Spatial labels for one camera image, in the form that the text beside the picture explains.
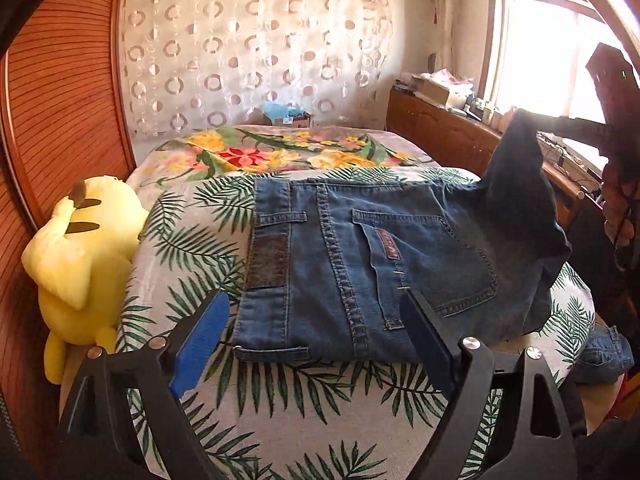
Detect blue denim pants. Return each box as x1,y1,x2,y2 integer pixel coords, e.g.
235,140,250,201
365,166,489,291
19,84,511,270
234,109,572,363

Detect large cardboard box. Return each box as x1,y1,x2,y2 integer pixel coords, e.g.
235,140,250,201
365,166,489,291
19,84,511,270
417,77,473,108

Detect floral blanket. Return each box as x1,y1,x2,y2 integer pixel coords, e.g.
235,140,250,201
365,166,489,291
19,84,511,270
125,125,436,191

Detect crumpled blue denim jeans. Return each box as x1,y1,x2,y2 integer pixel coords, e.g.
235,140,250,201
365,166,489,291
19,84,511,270
570,325,635,386

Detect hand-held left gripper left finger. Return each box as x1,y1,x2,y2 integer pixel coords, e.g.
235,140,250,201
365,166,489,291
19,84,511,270
57,290,231,480

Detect crumpled pink white paper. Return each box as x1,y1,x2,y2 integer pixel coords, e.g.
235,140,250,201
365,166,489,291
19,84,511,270
427,69,473,87

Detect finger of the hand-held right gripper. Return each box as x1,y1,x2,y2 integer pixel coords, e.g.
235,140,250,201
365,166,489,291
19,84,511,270
536,116,610,153

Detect circle patterned sheer curtain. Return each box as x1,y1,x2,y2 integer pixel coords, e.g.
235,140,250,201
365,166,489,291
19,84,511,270
120,0,396,136

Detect palm leaf bed sheet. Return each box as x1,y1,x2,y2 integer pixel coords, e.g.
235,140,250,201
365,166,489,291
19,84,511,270
115,166,596,480

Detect wooden louvered wardrobe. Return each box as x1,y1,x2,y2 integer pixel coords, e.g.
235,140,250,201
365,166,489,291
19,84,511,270
0,0,136,480

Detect yellow plush toy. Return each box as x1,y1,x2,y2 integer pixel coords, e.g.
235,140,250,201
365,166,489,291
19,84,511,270
21,176,151,383

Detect wooden framed window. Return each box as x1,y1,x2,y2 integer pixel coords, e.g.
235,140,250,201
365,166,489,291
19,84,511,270
482,0,626,171

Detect low wooden cabinet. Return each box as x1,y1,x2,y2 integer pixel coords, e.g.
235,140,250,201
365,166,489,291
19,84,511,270
386,87,606,231

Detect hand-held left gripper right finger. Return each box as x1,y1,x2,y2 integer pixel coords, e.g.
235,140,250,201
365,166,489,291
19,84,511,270
400,289,578,480

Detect small cardboard box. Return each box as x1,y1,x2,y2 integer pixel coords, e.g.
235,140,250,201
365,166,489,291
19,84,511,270
272,114,313,129

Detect beige window curtain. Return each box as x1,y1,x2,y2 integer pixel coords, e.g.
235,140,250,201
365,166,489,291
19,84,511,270
430,0,463,71

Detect person's right hand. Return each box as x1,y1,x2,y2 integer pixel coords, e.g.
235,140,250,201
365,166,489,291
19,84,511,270
602,157,636,246

